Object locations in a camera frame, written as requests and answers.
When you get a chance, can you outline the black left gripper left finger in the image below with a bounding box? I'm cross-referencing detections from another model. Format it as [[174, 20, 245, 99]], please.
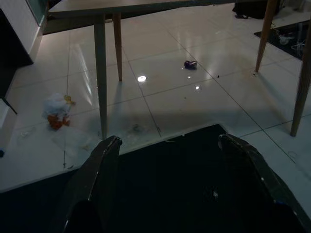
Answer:
[[51, 135, 122, 233]]

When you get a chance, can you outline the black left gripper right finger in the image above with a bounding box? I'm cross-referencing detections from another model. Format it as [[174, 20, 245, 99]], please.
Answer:
[[218, 133, 311, 233]]

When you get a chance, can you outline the white and orange trash bundle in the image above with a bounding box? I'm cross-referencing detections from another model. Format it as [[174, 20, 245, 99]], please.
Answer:
[[43, 93, 76, 130]]

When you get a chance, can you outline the dark floor mat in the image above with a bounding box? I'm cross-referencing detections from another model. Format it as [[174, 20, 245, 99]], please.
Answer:
[[0, 123, 311, 233]]

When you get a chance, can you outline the wooden table with tapered legs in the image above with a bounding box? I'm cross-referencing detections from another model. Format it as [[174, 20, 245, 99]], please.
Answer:
[[48, 0, 311, 139]]

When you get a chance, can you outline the dark rug with white clutter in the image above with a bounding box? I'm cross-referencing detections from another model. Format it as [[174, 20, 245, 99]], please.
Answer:
[[254, 20, 311, 60]]

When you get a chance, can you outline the dark cabinet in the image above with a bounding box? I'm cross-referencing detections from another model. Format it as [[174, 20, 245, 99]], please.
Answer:
[[0, 9, 34, 98]]

